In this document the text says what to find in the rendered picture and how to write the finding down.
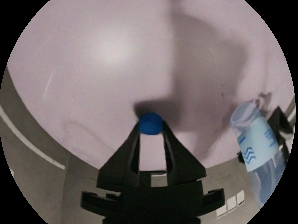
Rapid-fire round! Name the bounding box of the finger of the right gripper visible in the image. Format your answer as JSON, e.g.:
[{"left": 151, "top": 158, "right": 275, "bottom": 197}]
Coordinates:
[
  {"left": 238, "top": 150, "right": 246, "bottom": 166},
  {"left": 273, "top": 106, "right": 294, "bottom": 141}
]

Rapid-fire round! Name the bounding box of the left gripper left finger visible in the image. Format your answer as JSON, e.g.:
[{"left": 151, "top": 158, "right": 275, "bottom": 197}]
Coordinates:
[{"left": 97, "top": 122, "right": 141, "bottom": 187}]

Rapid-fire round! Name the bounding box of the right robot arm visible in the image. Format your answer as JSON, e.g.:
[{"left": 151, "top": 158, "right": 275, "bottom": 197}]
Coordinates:
[{"left": 281, "top": 141, "right": 290, "bottom": 167}]

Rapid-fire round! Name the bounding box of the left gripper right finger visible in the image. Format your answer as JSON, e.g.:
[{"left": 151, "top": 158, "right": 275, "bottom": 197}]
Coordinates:
[{"left": 163, "top": 121, "right": 207, "bottom": 186}]

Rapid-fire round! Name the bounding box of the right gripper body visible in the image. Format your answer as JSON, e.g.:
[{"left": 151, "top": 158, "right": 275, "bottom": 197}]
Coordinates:
[{"left": 267, "top": 114, "right": 286, "bottom": 150}]

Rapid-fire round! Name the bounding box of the clear plastic water bottle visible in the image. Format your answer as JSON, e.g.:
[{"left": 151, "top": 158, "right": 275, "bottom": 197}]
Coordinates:
[{"left": 229, "top": 102, "right": 285, "bottom": 209}]

